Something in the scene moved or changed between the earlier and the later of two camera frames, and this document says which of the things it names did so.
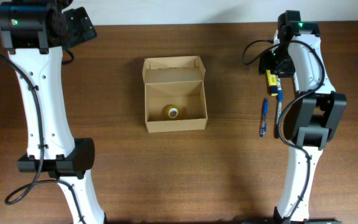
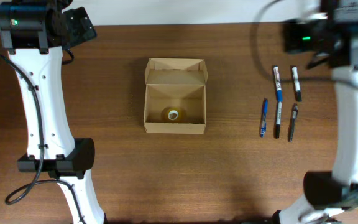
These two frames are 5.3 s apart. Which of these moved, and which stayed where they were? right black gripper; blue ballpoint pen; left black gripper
Moved: right black gripper
Stayed: left black gripper; blue ballpoint pen
